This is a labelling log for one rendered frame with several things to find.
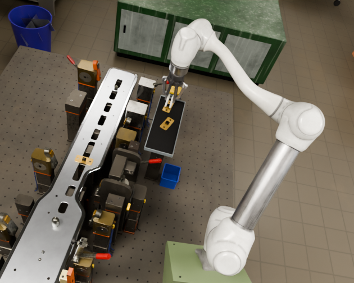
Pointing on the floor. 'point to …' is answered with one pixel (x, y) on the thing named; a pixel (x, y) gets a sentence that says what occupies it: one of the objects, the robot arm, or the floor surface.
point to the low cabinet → (269, 56)
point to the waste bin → (32, 27)
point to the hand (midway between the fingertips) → (169, 100)
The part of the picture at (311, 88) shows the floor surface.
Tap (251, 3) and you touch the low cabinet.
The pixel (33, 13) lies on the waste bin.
